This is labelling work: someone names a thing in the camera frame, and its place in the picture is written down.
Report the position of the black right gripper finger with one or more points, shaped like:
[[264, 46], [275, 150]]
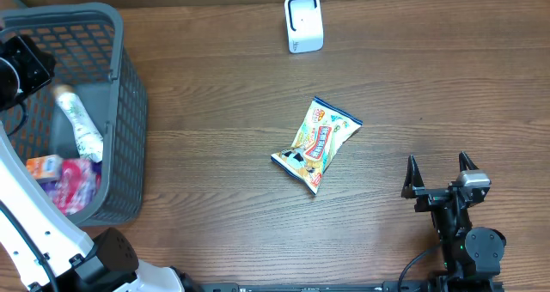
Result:
[[465, 163], [413, 183]]

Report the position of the pink purple pad pack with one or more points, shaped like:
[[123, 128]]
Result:
[[79, 182]]

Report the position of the white bamboo print tube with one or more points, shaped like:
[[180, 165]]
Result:
[[89, 141]]

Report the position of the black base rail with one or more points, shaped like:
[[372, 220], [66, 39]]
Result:
[[387, 286]]

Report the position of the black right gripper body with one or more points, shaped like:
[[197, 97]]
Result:
[[429, 199]]

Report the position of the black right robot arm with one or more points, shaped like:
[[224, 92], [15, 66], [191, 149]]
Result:
[[471, 256]]

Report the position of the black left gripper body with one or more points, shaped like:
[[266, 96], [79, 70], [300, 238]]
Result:
[[22, 71]]

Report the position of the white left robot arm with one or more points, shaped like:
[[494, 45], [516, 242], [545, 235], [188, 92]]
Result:
[[44, 244]]

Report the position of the white barcode scanner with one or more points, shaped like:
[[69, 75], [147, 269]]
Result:
[[304, 25]]

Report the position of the small orange white box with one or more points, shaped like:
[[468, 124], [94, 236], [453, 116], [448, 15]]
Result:
[[45, 168]]

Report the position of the grey plastic mesh basket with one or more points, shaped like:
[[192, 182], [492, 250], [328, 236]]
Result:
[[87, 41]]

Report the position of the yellow snack chip bag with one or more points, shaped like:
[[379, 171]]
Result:
[[325, 128]]

